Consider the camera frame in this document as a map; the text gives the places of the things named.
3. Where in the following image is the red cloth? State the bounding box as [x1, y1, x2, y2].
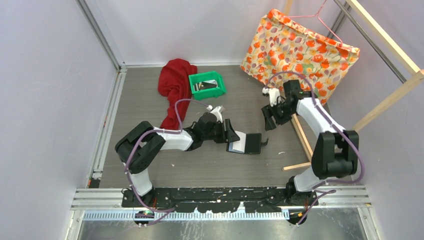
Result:
[157, 58, 198, 130]

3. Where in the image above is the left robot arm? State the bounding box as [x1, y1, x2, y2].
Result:
[114, 113, 247, 207]

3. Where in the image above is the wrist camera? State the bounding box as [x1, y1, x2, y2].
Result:
[206, 105, 225, 123]
[262, 86, 281, 107]

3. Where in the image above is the pink wire hanger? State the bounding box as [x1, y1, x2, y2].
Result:
[285, 0, 344, 46]

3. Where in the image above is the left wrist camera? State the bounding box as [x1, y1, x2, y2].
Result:
[206, 105, 225, 123]

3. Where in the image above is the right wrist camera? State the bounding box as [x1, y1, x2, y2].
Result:
[262, 86, 281, 107]

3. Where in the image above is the wooden frame rack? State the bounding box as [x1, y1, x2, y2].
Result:
[290, 0, 424, 175]

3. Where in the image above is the floral fabric bag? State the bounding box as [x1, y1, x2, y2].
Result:
[240, 9, 360, 105]

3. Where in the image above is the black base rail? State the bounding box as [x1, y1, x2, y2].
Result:
[120, 186, 317, 214]

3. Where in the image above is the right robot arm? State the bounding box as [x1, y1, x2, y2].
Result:
[261, 80, 359, 205]

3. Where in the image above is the black credit card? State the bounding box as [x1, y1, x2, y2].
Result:
[198, 81, 218, 91]

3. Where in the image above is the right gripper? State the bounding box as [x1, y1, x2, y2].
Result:
[261, 99, 295, 131]

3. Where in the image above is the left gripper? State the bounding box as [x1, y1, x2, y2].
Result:
[202, 119, 240, 144]

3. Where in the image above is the black card holder wallet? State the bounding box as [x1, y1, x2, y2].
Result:
[226, 131, 269, 155]

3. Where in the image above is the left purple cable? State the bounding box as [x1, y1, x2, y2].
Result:
[123, 98, 213, 227]

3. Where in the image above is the green plastic bin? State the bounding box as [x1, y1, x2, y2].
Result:
[188, 71, 227, 101]

